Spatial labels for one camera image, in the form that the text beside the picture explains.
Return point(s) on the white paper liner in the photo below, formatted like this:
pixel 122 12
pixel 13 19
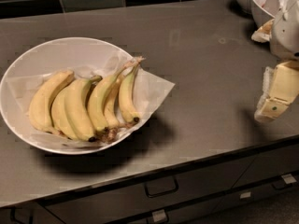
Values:
pixel 149 93

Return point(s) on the white drawer label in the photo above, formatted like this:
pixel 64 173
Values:
pixel 245 195
pixel 159 216
pixel 289 179

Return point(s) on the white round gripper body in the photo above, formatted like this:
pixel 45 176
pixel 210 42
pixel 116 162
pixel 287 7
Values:
pixel 286 32

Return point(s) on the black drawer handle left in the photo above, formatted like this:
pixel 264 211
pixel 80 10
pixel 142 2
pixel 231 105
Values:
pixel 20 216

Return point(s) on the white drawer label bottom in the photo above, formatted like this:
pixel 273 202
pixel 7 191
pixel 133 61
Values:
pixel 159 216

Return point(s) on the dark drawer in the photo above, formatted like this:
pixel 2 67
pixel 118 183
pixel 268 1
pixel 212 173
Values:
pixel 193 209
pixel 172 195

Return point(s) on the lower dark drawer front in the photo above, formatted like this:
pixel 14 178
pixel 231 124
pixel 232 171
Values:
pixel 193 209

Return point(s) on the white drawer label right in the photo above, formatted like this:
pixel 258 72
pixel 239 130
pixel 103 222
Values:
pixel 289 179

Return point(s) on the black drawer handle centre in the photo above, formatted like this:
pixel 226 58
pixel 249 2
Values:
pixel 160 187

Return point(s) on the black drawer handle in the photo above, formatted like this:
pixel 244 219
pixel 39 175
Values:
pixel 20 216
pixel 160 187

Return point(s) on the large white bowl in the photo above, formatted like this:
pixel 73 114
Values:
pixel 62 52

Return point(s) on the upper dark drawer front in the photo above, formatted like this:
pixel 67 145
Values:
pixel 172 195

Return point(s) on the leftmost yellow banana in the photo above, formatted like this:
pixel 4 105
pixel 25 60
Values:
pixel 39 108

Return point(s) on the rightmost yellow banana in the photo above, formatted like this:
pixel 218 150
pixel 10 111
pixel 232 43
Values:
pixel 126 104

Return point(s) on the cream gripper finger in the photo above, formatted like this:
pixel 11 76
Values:
pixel 262 34
pixel 280 88

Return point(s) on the white drawer label centre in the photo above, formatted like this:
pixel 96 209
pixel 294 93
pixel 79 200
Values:
pixel 245 195

